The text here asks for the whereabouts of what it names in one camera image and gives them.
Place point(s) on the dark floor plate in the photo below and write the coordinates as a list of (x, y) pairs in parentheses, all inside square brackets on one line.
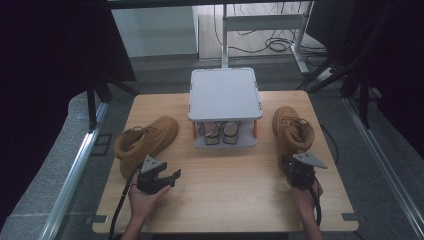
[(101, 144)]

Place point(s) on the tan suede boot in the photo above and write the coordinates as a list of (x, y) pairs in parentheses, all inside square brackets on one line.
[(146, 140), (293, 131)]

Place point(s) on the black tripod stand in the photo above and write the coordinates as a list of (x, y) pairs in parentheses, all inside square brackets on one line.
[(346, 71)]

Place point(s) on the white power strip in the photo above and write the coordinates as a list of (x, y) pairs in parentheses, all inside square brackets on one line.
[(325, 74)]

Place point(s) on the person's left hand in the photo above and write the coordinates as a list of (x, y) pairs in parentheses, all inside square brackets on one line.
[(145, 203)]

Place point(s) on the dark curtain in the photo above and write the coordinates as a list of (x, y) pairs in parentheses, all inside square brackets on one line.
[(43, 83), (400, 66)]

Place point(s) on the white two-tier shoe rack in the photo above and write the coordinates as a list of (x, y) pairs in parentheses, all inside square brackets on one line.
[(223, 96)]

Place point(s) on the aluminium rail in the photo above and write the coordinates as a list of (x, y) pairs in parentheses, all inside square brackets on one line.
[(71, 180), (383, 160)]

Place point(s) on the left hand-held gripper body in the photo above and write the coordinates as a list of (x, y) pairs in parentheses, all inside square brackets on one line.
[(150, 180)]

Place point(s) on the black metal stand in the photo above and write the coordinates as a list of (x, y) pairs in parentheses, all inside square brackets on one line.
[(92, 103)]

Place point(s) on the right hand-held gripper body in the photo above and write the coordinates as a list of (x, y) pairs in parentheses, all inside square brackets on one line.
[(301, 171)]

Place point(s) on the person's right hand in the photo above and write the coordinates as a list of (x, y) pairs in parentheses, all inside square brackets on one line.
[(305, 198)]

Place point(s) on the white metal desk frame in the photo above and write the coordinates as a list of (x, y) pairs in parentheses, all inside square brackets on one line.
[(263, 22)]

